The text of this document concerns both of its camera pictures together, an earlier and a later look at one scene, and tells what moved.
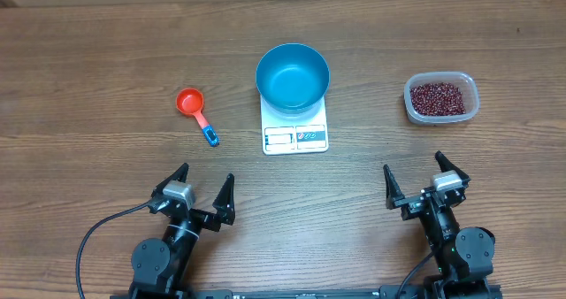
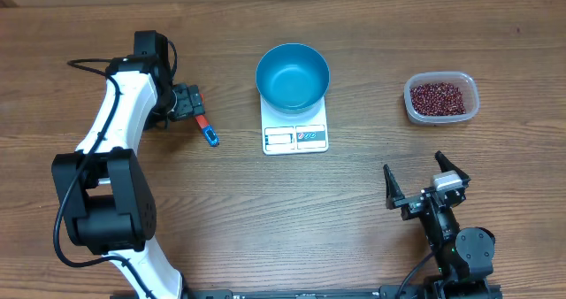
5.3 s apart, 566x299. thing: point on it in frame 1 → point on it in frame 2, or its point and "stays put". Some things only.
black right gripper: (413, 204) stays put
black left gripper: (225, 210) → (191, 103)
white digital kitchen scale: (308, 134) stays put
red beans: (437, 99) stays put
